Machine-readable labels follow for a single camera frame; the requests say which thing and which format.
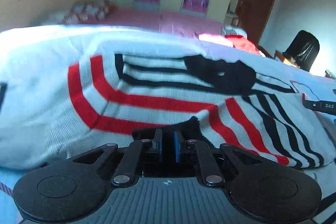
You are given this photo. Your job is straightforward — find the striped red black white sweater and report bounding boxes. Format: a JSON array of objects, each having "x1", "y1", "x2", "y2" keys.
[{"x1": 67, "y1": 54, "x2": 335, "y2": 168}]

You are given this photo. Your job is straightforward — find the red clothing pile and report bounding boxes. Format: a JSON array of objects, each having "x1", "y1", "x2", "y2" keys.
[{"x1": 222, "y1": 25, "x2": 266, "y2": 57}]

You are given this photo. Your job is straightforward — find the black office chair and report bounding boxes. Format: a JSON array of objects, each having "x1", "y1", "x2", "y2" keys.
[{"x1": 282, "y1": 30, "x2": 320, "y2": 72}]

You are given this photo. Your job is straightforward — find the patterned pillow near wardrobe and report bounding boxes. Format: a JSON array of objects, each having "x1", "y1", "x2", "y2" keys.
[{"x1": 43, "y1": 0, "x2": 117, "y2": 25}]

